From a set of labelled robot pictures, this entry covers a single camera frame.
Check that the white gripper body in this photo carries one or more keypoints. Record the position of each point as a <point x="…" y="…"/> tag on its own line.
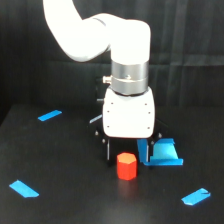
<point x="128" y="116"/>

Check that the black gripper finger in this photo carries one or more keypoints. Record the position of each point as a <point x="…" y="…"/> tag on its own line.
<point x="150" y="148"/>
<point x="106" y="150"/>

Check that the red hexagonal block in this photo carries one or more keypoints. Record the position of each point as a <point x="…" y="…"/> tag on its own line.
<point x="126" y="166"/>

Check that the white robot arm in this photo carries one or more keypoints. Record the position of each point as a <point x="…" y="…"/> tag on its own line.
<point x="127" y="41"/>

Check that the blue taped square marker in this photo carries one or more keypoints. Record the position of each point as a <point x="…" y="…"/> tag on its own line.
<point x="164" y="153"/>

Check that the blue tape strip far left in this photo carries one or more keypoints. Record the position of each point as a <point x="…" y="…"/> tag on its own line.
<point x="49" y="115"/>

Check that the blue tape strip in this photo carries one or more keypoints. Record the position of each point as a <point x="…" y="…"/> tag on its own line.
<point x="196" y="197"/>
<point x="23" y="189"/>
<point x="49" y="115"/>

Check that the black backdrop curtain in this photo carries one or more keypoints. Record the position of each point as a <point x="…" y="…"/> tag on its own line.
<point x="186" y="61"/>

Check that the blue tape strip near right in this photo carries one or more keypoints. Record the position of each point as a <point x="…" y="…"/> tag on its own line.
<point x="196" y="197"/>

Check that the blue tape strip near left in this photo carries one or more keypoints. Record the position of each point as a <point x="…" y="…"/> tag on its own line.
<point x="23" y="189"/>

